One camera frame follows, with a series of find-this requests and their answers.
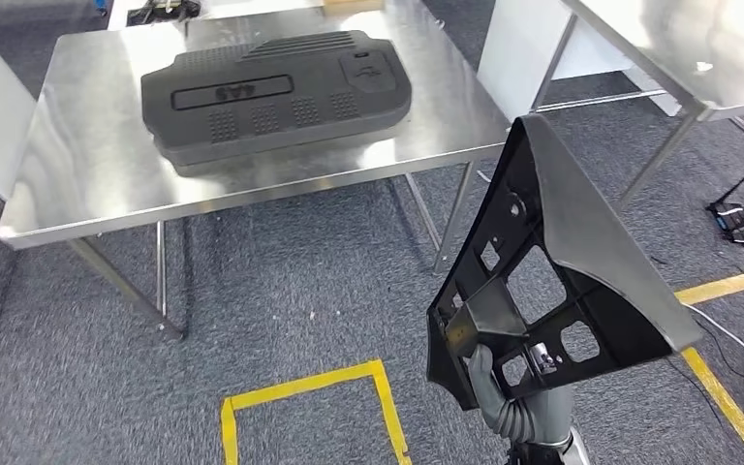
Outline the white back table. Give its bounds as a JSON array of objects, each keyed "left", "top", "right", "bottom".
[{"left": 107, "top": 0, "right": 438, "bottom": 40}]

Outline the black handheld controller device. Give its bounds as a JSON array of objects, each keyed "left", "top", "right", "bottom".
[{"left": 126, "top": 0, "right": 202, "bottom": 28}]

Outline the black wifi router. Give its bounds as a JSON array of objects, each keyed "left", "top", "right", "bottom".
[{"left": 705, "top": 176, "right": 744, "bottom": 248}]

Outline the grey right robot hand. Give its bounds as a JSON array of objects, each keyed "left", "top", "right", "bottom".
[{"left": 468, "top": 341, "right": 576, "bottom": 448}]

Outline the white power cable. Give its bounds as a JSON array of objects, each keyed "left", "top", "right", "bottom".
[{"left": 478, "top": 170, "right": 744, "bottom": 368}]

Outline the stainless steel workbench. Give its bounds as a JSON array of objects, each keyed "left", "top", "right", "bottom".
[{"left": 0, "top": 6, "right": 513, "bottom": 341}]

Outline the black plastic plate bracket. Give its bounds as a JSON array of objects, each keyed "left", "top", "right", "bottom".
[{"left": 425, "top": 113, "right": 705, "bottom": 412}]

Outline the dark grey engine cover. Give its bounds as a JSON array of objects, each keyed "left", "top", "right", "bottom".
[{"left": 139, "top": 30, "right": 414, "bottom": 170}]

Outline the yellow floor tape square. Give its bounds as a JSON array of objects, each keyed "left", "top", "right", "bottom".
[
  {"left": 220, "top": 358, "right": 413, "bottom": 465},
  {"left": 673, "top": 263, "right": 744, "bottom": 465}
]

